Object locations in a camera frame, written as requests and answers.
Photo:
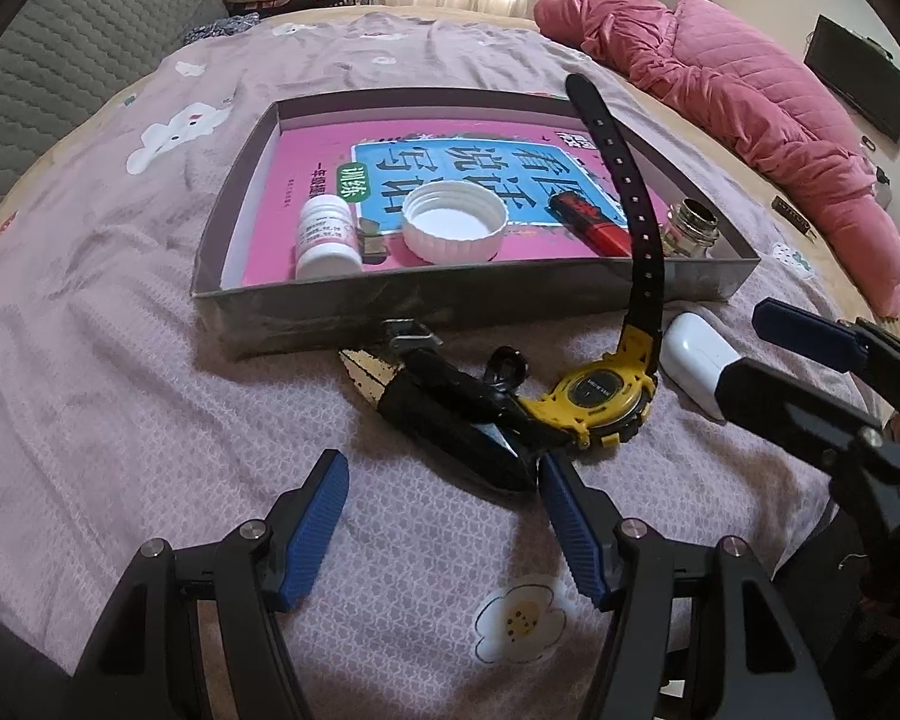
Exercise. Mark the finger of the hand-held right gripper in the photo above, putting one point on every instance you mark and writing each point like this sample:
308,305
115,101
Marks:
780,397
802,334

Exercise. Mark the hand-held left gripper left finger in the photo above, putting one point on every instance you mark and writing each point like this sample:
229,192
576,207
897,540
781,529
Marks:
311,532

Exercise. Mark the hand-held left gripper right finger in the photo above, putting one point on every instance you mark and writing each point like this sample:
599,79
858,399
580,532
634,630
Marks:
570,525

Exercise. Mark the white earbuds case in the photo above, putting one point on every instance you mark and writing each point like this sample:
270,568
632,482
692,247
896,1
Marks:
694,352

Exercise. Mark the yellow and black wristwatch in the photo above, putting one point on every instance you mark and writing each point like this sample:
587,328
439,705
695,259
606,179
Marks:
600,397

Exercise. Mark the black pointed case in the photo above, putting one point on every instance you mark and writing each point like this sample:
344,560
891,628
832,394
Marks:
450,405

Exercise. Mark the shallow grey cardboard box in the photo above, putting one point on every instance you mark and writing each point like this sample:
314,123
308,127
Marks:
307,315

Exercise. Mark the red and black lighter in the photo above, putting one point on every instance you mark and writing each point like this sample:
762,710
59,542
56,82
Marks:
592,225

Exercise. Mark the white pill bottle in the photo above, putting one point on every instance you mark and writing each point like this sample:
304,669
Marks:
326,240

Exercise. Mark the small metal clip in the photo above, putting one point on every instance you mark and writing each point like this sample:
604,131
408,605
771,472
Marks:
373,240

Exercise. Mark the white ribbed jar lid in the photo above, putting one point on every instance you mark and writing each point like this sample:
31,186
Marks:
454,229

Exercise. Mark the small black rectangular object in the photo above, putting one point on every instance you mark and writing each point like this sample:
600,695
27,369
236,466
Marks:
793,215

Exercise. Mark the small metal bottle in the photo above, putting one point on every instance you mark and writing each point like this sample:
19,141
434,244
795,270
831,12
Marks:
690,229

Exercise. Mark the lilac printed bedsheet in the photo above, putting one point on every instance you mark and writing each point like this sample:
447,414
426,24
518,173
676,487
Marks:
120,360

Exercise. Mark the black flat television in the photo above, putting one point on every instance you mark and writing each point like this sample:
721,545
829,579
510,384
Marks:
859,79

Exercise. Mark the pink quilted duvet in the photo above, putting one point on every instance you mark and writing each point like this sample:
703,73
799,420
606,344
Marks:
720,82

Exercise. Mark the pink and blue book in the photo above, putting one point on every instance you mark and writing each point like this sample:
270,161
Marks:
300,157

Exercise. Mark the blue floral cloth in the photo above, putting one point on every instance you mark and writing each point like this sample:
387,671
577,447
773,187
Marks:
217,28

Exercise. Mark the grey quilted headboard cover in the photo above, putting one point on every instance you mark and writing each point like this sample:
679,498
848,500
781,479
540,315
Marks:
67,37

